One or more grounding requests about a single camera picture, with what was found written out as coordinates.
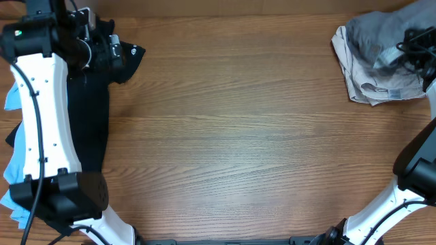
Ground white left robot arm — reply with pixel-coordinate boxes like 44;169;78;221
1;0;143;244

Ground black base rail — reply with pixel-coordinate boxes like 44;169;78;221
136;234;325;245

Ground folded beige shorts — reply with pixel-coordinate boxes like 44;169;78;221
332;26;425;106

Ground grey shorts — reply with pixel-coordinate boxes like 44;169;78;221
345;0;435;76

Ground black t-shirt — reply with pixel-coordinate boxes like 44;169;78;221
5;16;146;235

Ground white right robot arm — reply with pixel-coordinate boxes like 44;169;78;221
312;27;435;245

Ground light blue t-shirt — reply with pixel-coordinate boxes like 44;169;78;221
1;83;30;229

